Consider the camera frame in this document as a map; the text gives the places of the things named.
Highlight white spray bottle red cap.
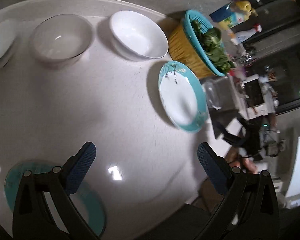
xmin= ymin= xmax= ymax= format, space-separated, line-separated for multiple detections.
xmin=230 ymin=24 xmax=263 ymax=45

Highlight blue container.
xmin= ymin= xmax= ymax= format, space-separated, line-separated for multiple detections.
xmin=210 ymin=5 xmax=235 ymax=23

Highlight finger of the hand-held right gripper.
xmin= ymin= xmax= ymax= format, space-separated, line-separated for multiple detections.
xmin=216 ymin=121 xmax=243 ymax=147

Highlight white countertop appliance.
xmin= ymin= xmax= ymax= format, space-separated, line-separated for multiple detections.
xmin=236 ymin=74 xmax=279 ymax=120

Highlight person's right hand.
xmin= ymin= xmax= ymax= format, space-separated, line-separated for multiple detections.
xmin=226 ymin=152 xmax=259 ymax=174

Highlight white bowl with dark rim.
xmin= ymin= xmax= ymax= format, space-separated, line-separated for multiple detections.
xmin=30 ymin=14 xmax=93 ymax=68

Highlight teal plastic colander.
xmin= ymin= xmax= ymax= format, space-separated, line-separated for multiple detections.
xmin=182 ymin=10 xmax=227 ymax=77

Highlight yellow plastic basket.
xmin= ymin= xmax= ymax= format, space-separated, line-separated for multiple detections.
xmin=168 ymin=25 xmax=215 ymax=79

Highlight teal floral rim plate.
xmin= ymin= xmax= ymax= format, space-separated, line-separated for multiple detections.
xmin=4 ymin=162 xmax=107 ymax=238
xmin=158 ymin=61 xmax=208 ymax=133

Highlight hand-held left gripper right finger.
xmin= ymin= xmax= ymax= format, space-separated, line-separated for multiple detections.
xmin=190 ymin=142 xmax=282 ymax=240

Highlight clear glass jar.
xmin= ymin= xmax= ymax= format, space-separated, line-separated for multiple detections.
xmin=202 ymin=79 xmax=232 ymax=110

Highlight green leafy vegetables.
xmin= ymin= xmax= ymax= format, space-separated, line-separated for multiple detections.
xmin=191 ymin=20 xmax=235 ymax=72

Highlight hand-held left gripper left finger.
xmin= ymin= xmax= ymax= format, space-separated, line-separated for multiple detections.
xmin=12 ymin=141 xmax=100 ymax=240

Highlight yellow plastic bottle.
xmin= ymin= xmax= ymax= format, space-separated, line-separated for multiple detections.
xmin=219 ymin=1 xmax=256 ymax=29

